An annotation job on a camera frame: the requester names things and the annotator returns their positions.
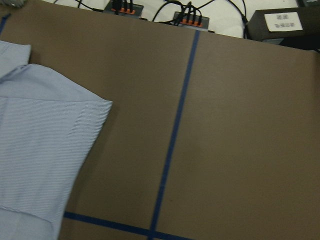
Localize black box with label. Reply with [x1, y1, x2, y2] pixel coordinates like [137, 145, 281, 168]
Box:
[246, 6, 320, 50]

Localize light blue striped shirt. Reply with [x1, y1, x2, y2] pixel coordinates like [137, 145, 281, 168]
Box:
[0, 41, 112, 240]

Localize orange USB hub near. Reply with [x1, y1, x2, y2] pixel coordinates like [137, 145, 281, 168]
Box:
[171, 11, 210, 31]

